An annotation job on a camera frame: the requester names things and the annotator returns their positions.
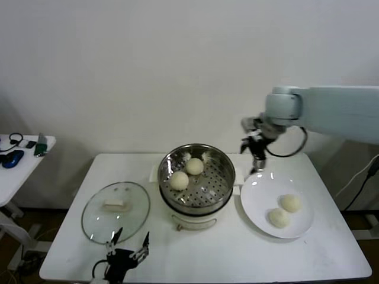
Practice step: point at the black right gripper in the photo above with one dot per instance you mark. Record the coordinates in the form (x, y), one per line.
(259, 146)

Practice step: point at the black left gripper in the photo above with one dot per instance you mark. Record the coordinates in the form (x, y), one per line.
(120, 263)

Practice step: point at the white steamed baozi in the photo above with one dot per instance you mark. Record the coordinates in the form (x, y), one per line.
(179, 180)
(278, 218)
(291, 203)
(194, 166)

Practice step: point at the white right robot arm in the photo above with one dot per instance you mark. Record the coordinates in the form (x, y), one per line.
(325, 109)

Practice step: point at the stainless steel steamer basket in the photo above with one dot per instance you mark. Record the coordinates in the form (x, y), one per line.
(213, 186)

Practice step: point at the steel steamer pot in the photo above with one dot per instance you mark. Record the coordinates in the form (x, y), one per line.
(195, 222)

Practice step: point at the white round plate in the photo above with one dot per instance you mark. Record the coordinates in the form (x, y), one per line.
(266, 195)

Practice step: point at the white side table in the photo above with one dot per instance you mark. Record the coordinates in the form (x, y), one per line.
(17, 183)

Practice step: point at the green and grey tool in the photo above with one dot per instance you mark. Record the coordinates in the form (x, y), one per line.
(41, 146)

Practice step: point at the white stand base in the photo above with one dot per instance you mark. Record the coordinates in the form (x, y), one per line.
(368, 226)

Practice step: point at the small black device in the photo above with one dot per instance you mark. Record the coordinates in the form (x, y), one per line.
(30, 144)

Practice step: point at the blue rounded device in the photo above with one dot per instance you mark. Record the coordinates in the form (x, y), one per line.
(12, 158)

